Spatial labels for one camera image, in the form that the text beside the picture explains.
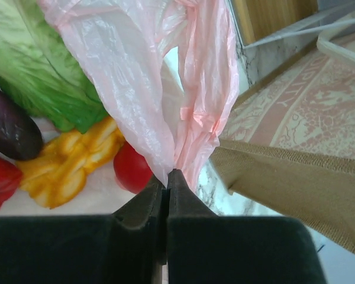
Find white wire wooden shelf rack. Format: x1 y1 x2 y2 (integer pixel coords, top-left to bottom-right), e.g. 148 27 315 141
229 1 355 48

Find red tomato toy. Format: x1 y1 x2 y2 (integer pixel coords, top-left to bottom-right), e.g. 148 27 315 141
113 142 153 194

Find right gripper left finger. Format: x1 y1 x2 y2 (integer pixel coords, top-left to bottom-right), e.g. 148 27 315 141
0 178 166 283

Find pink plastic bag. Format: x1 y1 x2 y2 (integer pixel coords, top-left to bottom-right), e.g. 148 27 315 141
38 1 239 190

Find green lettuce toy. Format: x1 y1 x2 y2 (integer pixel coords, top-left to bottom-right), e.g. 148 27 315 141
0 0 108 133

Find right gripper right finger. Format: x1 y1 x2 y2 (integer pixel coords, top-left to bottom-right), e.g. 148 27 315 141
167 170 326 283

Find red bell pepper toy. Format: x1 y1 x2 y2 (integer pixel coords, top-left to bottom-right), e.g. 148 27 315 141
0 157 22 208

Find purple eggplant toy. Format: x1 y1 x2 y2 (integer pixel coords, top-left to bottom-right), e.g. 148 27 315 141
0 90 44 161

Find brown paper grocery bag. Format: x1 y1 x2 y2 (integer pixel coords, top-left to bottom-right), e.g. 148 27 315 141
209 29 355 261

